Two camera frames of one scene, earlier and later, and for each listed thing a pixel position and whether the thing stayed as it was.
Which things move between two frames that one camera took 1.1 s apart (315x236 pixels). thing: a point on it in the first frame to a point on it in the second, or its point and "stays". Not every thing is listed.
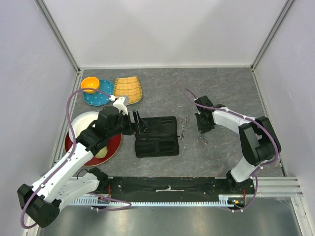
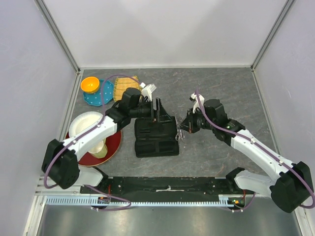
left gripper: x=142 y=126 to x=160 y=115
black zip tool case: x=158 y=136 stays
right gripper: x=203 y=129 to x=188 y=124
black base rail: x=171 y=187 stays
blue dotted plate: x=100 y=98 stays
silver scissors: x=202 y=139 to x=180 y=134
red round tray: x=112 y=146 stays
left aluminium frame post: x=45 y=12 stays
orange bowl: x=89 y=82 stays
